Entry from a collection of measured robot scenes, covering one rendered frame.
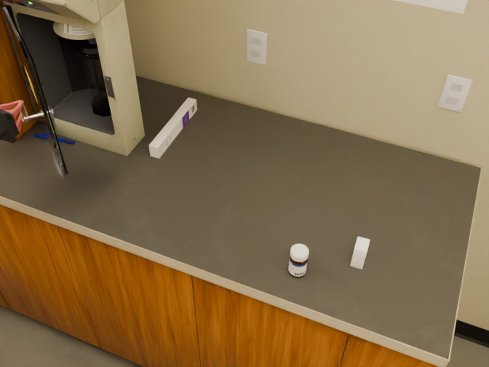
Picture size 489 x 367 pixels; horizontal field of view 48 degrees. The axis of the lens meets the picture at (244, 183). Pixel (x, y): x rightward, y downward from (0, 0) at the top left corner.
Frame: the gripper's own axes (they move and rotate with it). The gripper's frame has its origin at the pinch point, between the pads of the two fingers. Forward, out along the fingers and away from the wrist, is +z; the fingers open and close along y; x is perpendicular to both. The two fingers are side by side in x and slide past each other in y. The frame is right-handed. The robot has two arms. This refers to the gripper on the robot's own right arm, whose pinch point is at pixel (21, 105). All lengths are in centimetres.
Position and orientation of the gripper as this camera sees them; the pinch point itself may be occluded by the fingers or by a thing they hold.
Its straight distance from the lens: 160.3
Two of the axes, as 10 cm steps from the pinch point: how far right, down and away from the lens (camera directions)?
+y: 0.1, -7.0, -7.1
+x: -9.2, -2.8, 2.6
